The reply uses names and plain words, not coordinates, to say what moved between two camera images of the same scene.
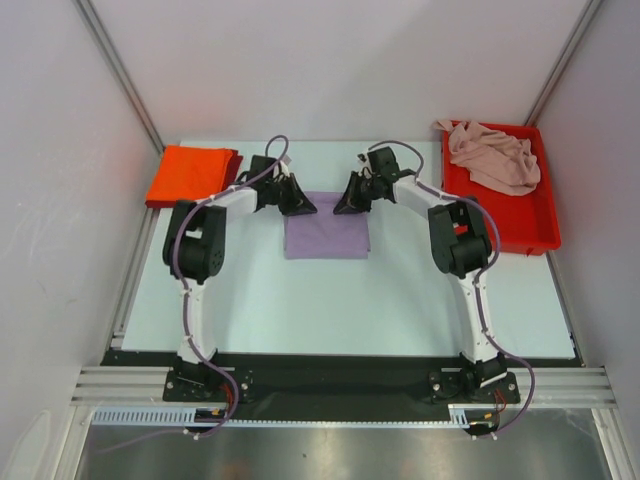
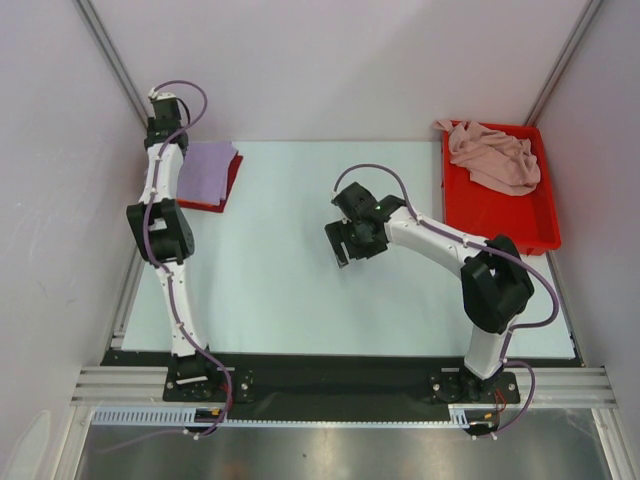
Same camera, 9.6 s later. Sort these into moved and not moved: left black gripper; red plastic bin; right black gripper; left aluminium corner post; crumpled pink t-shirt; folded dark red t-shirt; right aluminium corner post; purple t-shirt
Moved: purple t-shirt; left black gripper; right black gripper
Not moved: folded dark red t-shirt; left aluminium corner post; crumpled pink t-shirt; right aluminium corner post; red plastic bin
